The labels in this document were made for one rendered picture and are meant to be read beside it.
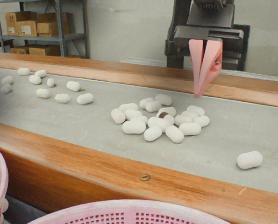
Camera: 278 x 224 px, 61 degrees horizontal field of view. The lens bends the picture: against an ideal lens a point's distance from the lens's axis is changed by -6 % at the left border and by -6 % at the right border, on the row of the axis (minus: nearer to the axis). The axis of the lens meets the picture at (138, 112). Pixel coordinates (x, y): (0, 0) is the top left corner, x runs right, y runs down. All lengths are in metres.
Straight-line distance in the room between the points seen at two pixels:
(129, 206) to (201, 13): 0.29
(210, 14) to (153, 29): 2.29
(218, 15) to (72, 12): 2.91
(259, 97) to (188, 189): 0.35
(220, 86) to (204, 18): 0.22
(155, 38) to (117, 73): 2.06
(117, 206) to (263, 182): 0.18
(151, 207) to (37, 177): 0.16
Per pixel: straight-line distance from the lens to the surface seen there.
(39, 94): 0.57
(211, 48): 0.36
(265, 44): 2.47
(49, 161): 0.31
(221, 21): 0.39
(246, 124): 0.46
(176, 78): 0.59
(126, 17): 2.80
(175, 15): 0.80
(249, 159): 0.34
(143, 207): 0.24
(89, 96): 0.51
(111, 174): 0.28
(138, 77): 0.61
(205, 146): 0.38
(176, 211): 0.24
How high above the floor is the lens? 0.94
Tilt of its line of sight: 25 degrees down
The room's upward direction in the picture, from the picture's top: straight up
